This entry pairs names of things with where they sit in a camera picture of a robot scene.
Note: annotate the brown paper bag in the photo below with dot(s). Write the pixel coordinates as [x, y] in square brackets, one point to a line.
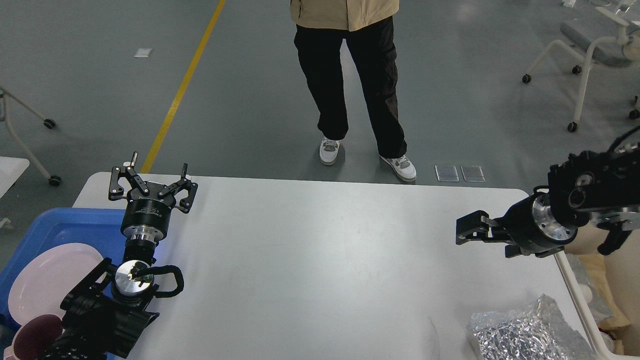
[619, 320]

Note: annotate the aluminium foil sheet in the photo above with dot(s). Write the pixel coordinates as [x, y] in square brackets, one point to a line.
[585, 268]

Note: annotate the white floor socket plate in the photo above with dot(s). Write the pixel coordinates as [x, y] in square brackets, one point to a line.
[473, 173]

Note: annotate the aluminium foil piece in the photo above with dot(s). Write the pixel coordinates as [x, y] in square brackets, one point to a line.
[535, 331]

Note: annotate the pink mug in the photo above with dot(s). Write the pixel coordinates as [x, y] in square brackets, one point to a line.
[32, 339]

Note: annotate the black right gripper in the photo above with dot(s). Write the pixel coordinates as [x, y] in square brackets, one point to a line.
[528, 228]

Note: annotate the pink plate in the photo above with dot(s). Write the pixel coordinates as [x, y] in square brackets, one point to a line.
[43, 284]

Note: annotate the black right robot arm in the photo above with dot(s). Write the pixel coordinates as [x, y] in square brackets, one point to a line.
[601, 188]

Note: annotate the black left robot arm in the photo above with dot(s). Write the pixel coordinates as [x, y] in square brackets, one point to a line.
[106, 312]

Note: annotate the white grey office chair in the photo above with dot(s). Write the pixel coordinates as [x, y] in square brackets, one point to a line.
[606, 39]

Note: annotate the white chair left edge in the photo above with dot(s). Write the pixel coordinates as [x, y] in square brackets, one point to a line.
[8, 98]

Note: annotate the blue plastic tray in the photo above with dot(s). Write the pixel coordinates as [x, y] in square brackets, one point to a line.
[99, 228]

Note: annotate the beige plastic bin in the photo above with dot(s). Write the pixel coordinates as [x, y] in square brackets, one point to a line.
[622, 270]

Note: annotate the white side table corner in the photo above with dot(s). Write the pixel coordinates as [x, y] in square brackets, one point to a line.
[11, 168]

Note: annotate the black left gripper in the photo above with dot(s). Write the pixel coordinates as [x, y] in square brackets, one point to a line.
[146, 212]

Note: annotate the crumpled brown paper in bin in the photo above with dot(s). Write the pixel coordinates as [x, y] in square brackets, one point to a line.
[611, 339]

